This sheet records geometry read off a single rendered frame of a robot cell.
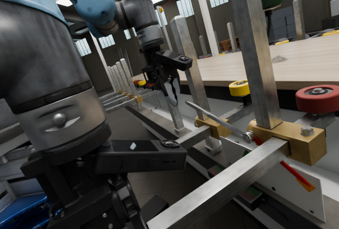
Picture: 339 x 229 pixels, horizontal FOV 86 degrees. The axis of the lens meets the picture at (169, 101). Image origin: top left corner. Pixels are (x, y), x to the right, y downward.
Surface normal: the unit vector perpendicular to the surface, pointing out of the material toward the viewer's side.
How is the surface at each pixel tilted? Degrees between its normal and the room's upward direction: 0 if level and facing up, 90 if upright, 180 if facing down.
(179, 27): 90
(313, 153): 90
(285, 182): 90
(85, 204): 0
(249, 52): 90
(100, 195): 0
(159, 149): 28
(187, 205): 0
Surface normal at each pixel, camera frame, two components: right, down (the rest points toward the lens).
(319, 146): 0.41, 0.11
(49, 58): 0.69, -0.04
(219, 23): -0.14, 0.30
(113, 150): 0.15, -0.99
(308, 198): -0.86, 0.38
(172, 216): -0.31, -0.92
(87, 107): 0.87, -0.17
